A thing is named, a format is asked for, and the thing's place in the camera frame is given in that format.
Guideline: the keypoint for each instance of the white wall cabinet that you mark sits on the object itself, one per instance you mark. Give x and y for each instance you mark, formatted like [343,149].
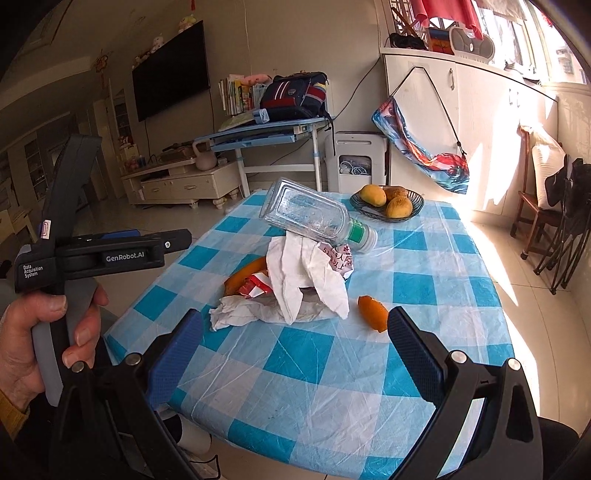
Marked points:
[489,115]

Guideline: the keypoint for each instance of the white pillow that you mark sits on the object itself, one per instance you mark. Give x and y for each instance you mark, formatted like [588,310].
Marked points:
[547,166]

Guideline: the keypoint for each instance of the black television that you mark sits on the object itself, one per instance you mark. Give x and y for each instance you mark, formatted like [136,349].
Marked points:
[171,74]

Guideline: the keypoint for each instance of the clear plastic bottle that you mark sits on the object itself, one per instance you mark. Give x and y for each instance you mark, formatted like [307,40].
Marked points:
[304,212]

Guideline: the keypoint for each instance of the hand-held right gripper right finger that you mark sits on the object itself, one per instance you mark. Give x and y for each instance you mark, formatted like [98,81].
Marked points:
[415,355]

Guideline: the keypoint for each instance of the beige kettlebell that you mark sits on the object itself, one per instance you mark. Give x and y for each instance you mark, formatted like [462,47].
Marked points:
[204,159]

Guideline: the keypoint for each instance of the small plush toy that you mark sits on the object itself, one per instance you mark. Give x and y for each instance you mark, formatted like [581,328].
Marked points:
[185,24]
[158,41]

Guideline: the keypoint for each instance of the white floor appliance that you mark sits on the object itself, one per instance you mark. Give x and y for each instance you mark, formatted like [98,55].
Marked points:
[353,147]

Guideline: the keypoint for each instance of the large white tissue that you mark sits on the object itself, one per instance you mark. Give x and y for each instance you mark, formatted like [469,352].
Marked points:
[295,267]

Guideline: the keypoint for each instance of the cream television cabinet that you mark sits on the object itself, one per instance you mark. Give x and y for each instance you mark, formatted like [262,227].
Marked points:
[184,184]

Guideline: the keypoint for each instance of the small blue box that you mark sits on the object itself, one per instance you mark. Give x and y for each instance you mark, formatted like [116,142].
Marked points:
[261,116]

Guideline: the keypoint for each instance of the large orange peel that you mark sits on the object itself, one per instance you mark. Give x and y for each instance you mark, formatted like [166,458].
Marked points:
[240,277]

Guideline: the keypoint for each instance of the dark fruit bowl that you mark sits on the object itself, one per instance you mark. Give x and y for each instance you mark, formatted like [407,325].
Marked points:
[361,205]

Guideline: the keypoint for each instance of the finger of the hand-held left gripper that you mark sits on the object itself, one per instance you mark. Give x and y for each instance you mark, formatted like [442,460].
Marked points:
[171,242]
[120,233]

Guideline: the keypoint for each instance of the brown mango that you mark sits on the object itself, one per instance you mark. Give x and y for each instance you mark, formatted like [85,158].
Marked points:
[395,192]

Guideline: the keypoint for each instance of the person's left forearm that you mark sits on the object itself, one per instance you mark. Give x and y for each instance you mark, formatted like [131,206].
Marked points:
[11,410]

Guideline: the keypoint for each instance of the red snack wrapper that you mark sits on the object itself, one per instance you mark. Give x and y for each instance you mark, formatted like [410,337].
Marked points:
[256,284]

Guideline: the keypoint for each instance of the white red-printed paper wrapper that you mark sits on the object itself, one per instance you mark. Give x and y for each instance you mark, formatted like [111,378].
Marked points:
[339,261]

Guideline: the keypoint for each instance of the navy striped backpack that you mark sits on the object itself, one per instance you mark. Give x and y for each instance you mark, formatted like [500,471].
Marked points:
[291,99]

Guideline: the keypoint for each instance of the white portable radio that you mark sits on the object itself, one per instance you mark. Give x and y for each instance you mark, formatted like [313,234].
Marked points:
[471,44]

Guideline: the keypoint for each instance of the curved orange peel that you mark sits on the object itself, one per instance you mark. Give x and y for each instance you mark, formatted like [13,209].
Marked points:
[372,312]

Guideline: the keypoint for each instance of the wooden chair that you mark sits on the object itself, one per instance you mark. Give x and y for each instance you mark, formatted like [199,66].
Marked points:
[526,203]

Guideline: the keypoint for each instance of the person's left hand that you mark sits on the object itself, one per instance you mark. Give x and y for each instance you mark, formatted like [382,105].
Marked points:
[18,350]

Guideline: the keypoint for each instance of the white display cabinet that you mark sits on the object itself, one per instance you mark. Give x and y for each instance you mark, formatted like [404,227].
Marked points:
[121,115]

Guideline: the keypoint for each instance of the blue checkered tablecloth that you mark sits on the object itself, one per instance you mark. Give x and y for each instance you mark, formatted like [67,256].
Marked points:
[323,369]

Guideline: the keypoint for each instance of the yellow mango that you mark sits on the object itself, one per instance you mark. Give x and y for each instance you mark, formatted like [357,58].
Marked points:
[373,194]
[399,206]

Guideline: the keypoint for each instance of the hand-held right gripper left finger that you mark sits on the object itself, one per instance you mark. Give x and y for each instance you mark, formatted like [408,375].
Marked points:
[178,360]

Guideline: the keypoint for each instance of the black clothing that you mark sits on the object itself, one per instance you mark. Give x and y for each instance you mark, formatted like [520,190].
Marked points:
[572,184]

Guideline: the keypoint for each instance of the blue study desk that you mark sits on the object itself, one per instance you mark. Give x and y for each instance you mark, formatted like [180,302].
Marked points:
[258,134]

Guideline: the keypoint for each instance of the colourful hanging bag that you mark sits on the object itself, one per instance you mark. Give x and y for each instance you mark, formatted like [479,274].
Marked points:
[415,147]

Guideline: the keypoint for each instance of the row of books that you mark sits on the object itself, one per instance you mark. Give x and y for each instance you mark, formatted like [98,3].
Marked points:
[233,94]

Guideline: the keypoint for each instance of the red curtain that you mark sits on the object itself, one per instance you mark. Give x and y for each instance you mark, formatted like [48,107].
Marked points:
[452,16]

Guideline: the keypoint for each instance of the pink plush toy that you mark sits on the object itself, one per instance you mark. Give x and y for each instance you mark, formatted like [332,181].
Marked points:
[256,79]

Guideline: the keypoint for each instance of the black folding chair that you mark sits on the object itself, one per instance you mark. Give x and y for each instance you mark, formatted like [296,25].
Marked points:
[561,249]

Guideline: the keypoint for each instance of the black bag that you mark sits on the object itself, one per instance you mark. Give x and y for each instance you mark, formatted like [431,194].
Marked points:
[406,41]

